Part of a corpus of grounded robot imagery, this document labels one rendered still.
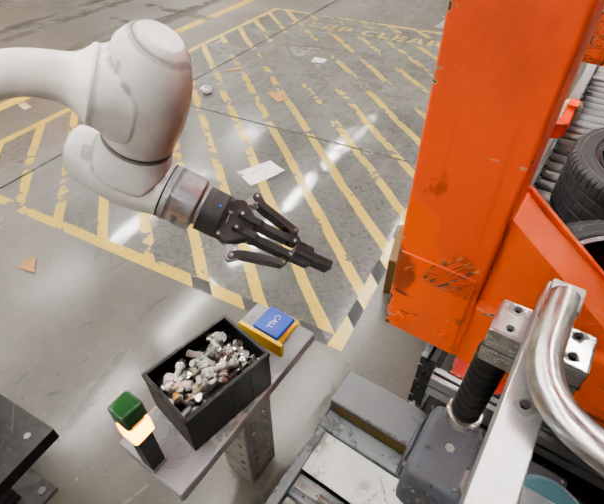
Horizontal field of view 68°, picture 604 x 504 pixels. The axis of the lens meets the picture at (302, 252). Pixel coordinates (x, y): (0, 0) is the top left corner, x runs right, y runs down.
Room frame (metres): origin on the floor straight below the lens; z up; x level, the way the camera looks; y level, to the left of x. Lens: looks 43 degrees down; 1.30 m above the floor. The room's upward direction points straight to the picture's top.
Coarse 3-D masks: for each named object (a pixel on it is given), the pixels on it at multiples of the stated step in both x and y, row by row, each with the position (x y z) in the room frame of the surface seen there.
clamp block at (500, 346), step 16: (512, 304) 0.30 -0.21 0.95; (496, 320) 0.27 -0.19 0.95; (512, 320) 0.27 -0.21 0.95; (528, 320) 0.27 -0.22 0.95; (496, 336) 0.26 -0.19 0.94; (512, 336) 0.26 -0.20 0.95; (576, 336) 0.25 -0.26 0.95; (592, 336) 0.26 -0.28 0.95; (480, 352) 0.26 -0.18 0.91; (496, 352) 0.26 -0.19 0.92; (512, 352) 0.25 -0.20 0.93; (576, 352) 0.24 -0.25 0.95; (592, 352) 0.24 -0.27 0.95; (576, 368) 0.22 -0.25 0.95; (576, 384) 0.22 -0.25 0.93
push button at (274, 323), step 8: (272, 312) 0.67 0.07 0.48; (280, 312) 0.67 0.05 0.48; (264, 320) 0.65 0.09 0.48; (272, 320) 0.65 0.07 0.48; (280, 320) 0.65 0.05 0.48; (288, 320) 0.65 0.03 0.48; (256, 328) 0.63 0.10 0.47; (264, 328) 0.63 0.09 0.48; (272, 328) 0.63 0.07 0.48; (280, 328) 0.63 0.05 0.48; (272, 336) 0.60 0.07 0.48; (280, 336) 0.61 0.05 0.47
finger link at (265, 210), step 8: (256, 200) 0.61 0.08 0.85; (264, 208) 0.60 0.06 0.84; (272, 208) 0.60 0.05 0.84; (264, 216) 0.60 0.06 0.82; (272, 216) 0.59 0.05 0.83; (280, 216) 0.59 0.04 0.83; (280, 224) 0.59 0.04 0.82; (288, 224) 0.58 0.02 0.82; (288, 232) 0.59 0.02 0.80; (296, 232) 0.58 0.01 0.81
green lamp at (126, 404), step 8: (128, 392) 0.36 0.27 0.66; (120, 400) 0.35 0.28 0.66; (128, 400) 0.35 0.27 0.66; (136, 400) 0.35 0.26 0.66; (112, 408) 0.34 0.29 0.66; (120, 408) 0.34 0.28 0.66; (128, 408) 0.34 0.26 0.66; (136, 408) 0.34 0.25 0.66; (144, 408) 0.35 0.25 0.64; (112, 416) 0.33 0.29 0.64; (120, 416) 0.32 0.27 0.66; (128, 416) 0.32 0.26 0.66; (136, 416) 0.33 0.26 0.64; (144, 416) 0.34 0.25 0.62; (120, 424) 0.32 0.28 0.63; (128, 424) 0.32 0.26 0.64; (136, 424) 0.33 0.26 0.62
